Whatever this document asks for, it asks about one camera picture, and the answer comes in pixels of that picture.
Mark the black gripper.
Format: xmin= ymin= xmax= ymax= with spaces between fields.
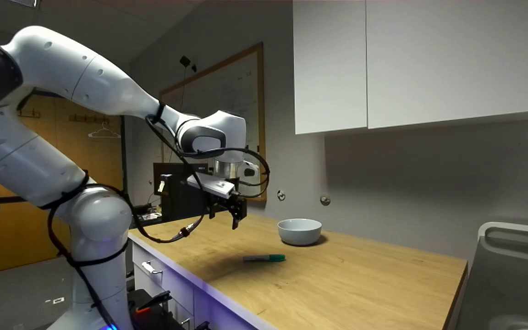
xmin=206 ymin=189 xmax=248 ymax=231

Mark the green marker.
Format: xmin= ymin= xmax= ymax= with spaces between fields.
xmin=241 ymin=253 xmax=287 ymax=266

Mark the grey ceramic bowl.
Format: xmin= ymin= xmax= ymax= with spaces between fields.
xmin=274 ymin=216 xmax=324 ymax=248

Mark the wood framed whiteboard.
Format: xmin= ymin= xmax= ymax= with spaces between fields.
xmin=157 ymin=40 xmax=267 ymax=207

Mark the red and black tool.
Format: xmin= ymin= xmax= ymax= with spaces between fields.
xmin=126 ymin=288 xmax=186 ymax=330

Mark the large wooden door panel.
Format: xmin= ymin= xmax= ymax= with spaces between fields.
xmin=0 ymin=90 xmax=126 ymax=277

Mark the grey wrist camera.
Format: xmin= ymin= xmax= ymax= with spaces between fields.
xmin=201 ymin=174 xmax=241 ymax=198

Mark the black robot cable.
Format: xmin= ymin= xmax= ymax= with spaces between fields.
xmin=129 ymin=103 xmax=270 ymax=246

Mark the silver drawer handle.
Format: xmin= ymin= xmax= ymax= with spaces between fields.
xmin=140 ymin=260 xmax=164 ymax=281

